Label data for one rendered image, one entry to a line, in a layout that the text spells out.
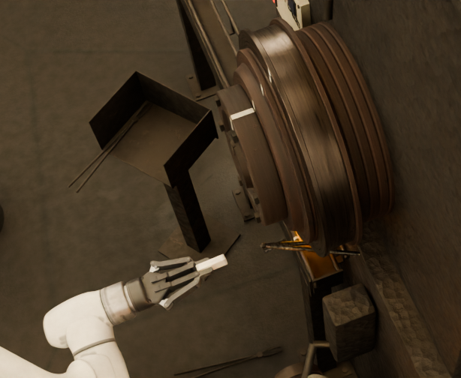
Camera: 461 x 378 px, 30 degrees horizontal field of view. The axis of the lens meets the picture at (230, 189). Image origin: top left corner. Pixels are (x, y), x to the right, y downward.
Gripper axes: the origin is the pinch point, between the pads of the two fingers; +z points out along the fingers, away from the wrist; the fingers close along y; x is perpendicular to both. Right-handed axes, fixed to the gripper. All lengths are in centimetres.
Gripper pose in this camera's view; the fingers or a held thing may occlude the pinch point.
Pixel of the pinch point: (212, 265)
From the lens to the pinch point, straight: 197.2
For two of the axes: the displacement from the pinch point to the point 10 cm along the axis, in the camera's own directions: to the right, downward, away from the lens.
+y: 3.2, 7.9, -5.2
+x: -2.1, -4.7, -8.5
